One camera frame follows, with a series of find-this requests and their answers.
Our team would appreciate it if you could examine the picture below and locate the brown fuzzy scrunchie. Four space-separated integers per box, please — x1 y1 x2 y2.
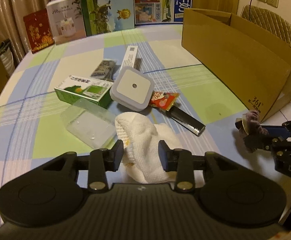
235 110 270 153

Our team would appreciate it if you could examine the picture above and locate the clear plastic tray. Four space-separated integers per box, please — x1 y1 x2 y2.
60 99 116 150

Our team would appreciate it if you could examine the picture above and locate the black rectangular bar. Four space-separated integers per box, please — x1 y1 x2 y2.
165 106 206 137

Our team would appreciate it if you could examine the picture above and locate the white knitted sock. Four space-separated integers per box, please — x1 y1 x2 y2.
115 112 182 184

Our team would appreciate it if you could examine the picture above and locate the red snack packet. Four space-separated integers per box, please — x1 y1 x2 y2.
149 91 180 111

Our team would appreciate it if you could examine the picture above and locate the green white medicine box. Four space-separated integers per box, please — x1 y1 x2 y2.
54 75 113 108

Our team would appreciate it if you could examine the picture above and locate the white square night light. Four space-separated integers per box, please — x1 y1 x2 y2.
110 67 154 112

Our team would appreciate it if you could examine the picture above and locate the grey snack sachet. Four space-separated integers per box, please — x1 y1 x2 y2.
90 59 116 81

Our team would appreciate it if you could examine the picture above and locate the long white slim box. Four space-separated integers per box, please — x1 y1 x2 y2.
121 46 138 68

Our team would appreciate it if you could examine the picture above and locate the brown cardboard box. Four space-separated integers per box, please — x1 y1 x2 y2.
181 9 291 121

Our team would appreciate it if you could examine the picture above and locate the plaid tablecloth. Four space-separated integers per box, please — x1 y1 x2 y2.
0 24 291 223

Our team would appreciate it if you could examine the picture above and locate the quilted beige chair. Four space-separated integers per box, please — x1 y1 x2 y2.
241 5 291 47

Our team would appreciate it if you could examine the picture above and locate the white bag beside carton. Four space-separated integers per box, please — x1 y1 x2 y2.
0 39 15 76

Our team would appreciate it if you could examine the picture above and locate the red gift box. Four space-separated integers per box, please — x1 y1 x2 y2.
23 9 54 54

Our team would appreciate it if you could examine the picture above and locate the white appliance box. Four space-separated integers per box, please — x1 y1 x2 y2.
46 0 86 44

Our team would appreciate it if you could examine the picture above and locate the green blue milk carton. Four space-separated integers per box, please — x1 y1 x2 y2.
81 0 135 36

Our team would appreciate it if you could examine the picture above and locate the blue milk carton box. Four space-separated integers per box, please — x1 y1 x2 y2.
134 0 193 25

